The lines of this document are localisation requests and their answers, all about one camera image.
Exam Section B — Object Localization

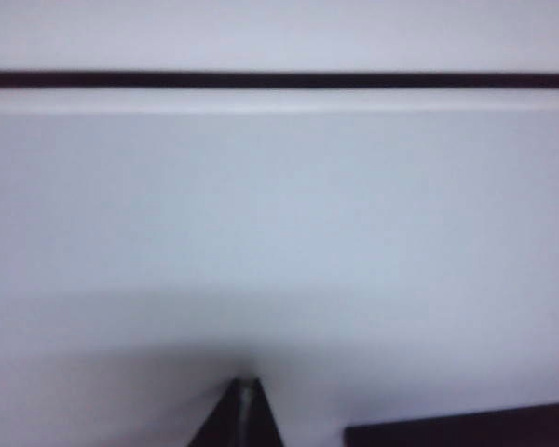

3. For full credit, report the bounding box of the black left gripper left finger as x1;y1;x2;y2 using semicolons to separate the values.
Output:
185;377;243;447

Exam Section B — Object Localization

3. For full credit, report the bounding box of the white cabinet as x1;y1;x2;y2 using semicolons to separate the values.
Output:
0;0;559;71

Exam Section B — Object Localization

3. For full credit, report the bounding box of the white cabinet drawer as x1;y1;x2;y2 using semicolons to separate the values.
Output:
0;69;559;447

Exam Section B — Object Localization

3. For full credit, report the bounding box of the black drawer bar handle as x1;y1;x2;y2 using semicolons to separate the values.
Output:
343;400;559;447

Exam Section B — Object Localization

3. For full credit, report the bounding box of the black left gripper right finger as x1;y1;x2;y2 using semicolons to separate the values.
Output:
248;376;288;447

